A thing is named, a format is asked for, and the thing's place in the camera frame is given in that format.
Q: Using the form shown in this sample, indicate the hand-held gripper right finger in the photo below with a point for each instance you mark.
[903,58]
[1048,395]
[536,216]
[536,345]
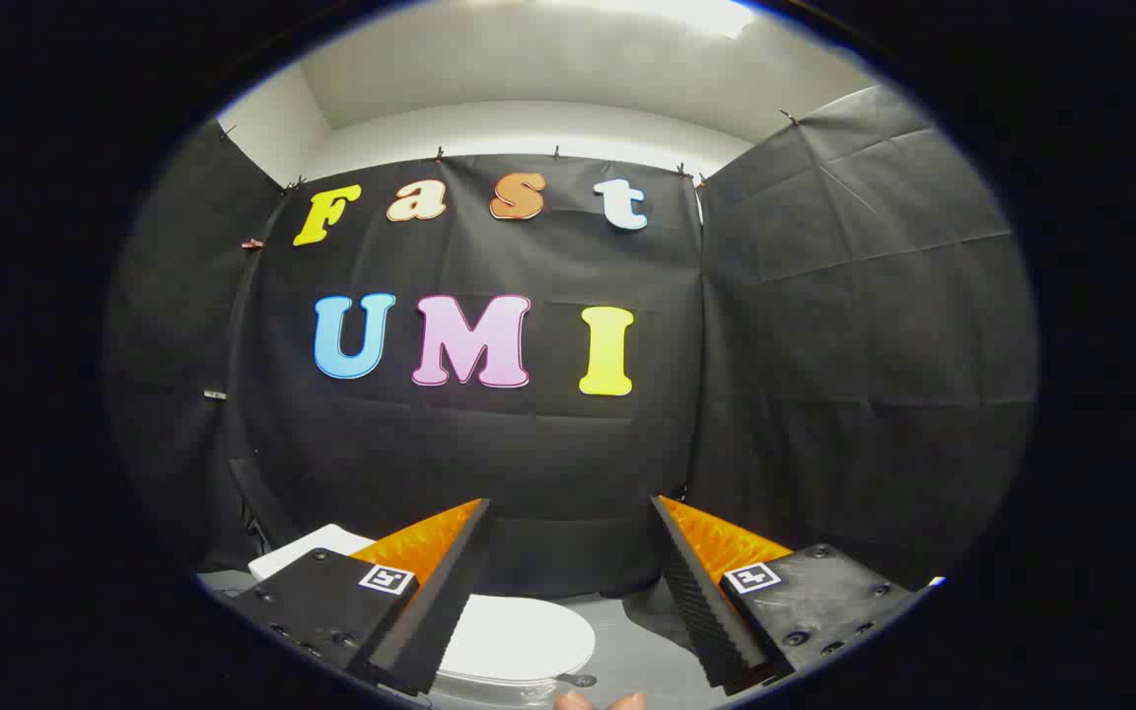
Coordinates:
[701,602]

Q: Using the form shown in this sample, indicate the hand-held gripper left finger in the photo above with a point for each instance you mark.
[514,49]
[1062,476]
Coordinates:
[450,582]

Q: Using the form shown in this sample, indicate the white toilet lid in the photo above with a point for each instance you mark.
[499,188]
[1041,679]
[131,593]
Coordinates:
[519,636]

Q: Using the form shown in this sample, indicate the white ceramic toilet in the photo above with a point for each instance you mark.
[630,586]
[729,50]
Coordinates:
[317,547]

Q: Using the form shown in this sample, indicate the black round lid tab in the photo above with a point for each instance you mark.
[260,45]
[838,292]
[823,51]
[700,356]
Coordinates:
[583,680]

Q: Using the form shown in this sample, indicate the black backdrop cloth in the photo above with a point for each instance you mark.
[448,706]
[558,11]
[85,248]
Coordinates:
[529,444]

